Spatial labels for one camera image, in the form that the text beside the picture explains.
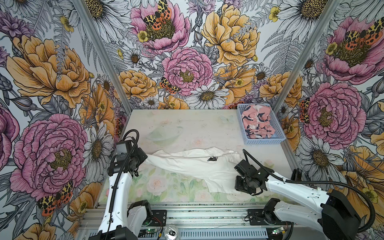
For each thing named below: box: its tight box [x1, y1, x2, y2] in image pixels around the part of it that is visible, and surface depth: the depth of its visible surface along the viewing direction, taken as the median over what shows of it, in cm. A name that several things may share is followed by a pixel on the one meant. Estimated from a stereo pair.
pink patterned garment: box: [241, 104, 276, 139], surface depth 111 cm
